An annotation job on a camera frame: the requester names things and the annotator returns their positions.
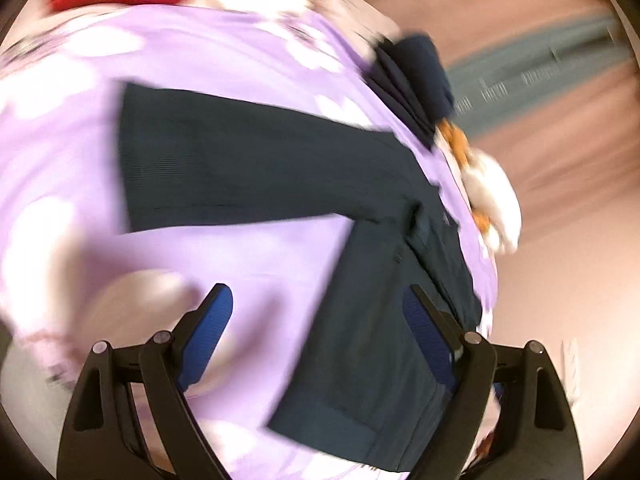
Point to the grey-green printed cushion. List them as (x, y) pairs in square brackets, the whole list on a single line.
[(540, 55)]

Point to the white and orange plush toy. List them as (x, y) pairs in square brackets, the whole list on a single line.
[(495, 195)]

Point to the folded navy clothes stack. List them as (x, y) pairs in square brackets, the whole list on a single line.
[(415, 75)]

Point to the dark teal garment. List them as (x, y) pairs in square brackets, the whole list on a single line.
[(250, 170)]

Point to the purple floral bed sheet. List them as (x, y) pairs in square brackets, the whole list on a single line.
[(200, 60)]

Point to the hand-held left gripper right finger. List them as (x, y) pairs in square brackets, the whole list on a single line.
[(430, 340)]

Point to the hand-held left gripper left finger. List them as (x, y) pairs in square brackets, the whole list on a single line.
[(210, 325)]

